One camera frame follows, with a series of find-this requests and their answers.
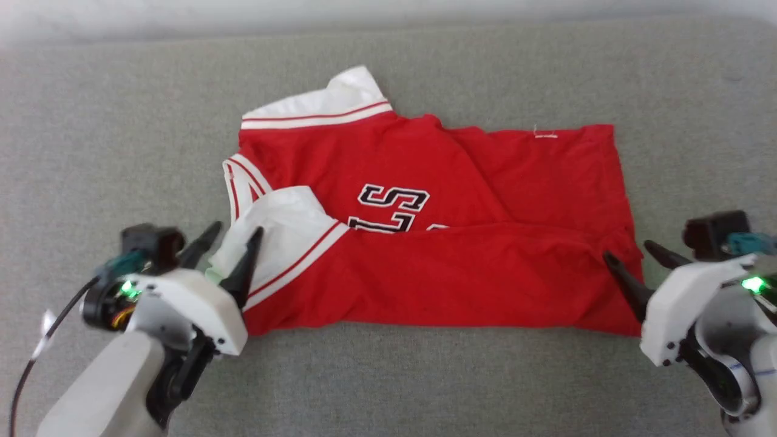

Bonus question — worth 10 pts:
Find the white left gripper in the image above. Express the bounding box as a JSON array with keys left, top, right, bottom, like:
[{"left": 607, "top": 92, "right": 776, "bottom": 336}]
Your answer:
[{"left": 130, "top": 221, "right": 265, "bottom": 357}]

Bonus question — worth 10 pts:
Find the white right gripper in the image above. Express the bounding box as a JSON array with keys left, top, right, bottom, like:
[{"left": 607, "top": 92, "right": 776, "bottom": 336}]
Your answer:
[{"left": 602, "top": 239, "right": 757, "bottom": 368}]

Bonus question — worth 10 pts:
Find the red and white jersey shirt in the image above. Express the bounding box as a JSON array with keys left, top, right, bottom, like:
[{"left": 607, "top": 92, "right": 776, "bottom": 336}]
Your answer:
[{"left": 206, "top": 65, "right": 646, "bottom": 338}]

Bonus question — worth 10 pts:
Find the grey-green fabric sofa cushion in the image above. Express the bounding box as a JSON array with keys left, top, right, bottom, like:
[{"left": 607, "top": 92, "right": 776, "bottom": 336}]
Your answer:
[{"left": 0, "top": 15, "right": 777, "bottom": 437}]

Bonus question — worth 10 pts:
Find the black left cable teal plug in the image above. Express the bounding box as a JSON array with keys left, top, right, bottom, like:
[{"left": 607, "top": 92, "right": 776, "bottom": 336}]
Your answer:
[{"left": 8, "top": 251, "right": 148, "bottom": 437}]

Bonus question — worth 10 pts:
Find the black cable teal plug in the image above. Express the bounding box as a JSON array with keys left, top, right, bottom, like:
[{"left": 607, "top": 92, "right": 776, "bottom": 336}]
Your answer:
[
  {"left": 8, "top": 251, "right": 148, "bottom": 437},
  {"left": 725, "top": 232, "right": 777, "bottom": 257}
]

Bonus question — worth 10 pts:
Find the black right cable teal plug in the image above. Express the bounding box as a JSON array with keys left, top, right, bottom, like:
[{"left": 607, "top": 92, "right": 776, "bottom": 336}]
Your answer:
[{"left": 725, "top": 232, "right": 777, "bottom": 257}]

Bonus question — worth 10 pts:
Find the white left cable tag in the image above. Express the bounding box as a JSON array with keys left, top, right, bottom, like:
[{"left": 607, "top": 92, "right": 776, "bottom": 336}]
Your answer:
[{"left": 33, "top": 309, "right": 59, "bottom": 360}]

